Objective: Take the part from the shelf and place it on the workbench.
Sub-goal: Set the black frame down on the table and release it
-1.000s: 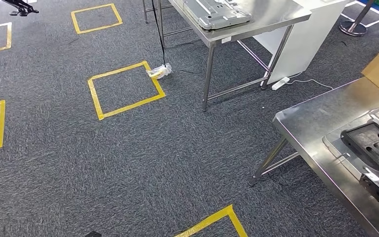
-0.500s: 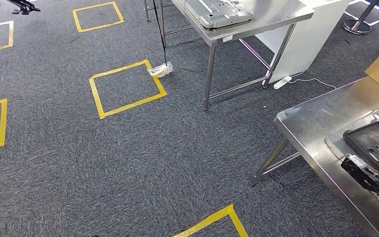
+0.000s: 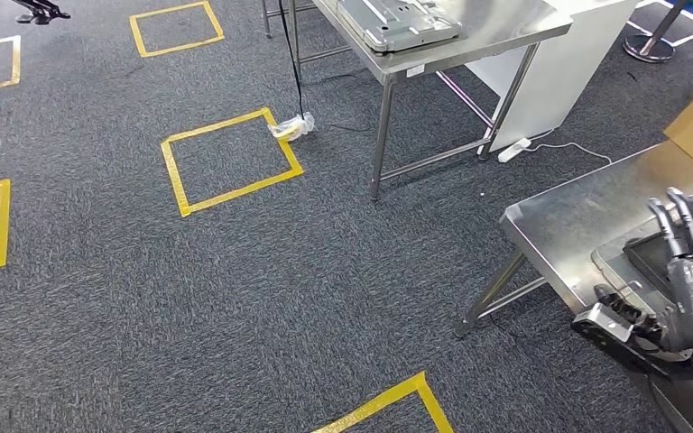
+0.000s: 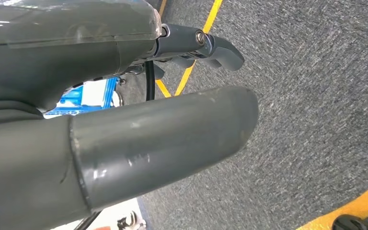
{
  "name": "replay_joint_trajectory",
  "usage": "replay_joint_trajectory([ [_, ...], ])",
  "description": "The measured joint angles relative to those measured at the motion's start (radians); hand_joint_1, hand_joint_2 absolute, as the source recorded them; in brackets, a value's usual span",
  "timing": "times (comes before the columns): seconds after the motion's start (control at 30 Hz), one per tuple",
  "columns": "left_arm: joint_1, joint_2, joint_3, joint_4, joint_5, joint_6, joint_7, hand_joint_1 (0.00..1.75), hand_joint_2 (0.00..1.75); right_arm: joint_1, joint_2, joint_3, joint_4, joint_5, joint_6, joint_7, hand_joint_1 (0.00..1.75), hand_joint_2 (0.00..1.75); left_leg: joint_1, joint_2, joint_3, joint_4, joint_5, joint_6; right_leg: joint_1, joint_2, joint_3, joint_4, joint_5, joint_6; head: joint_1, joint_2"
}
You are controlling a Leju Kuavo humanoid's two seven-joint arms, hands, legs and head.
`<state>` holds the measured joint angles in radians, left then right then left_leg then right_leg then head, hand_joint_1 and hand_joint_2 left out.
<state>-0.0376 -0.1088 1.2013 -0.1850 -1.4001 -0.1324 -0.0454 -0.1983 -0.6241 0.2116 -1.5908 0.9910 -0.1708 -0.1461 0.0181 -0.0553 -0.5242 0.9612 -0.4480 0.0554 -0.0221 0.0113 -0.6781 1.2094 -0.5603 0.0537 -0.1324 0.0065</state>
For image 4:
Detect blue metal shelf rack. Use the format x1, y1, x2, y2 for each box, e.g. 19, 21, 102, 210
44, 77, 123, 117

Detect person's foot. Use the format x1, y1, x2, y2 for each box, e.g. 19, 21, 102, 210
116, 210, 147, 230

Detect black robot foot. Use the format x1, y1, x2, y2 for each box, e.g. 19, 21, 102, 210
331, 214, 368, 230

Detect black cable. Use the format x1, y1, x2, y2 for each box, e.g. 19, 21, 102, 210
144, 60, 156, 102

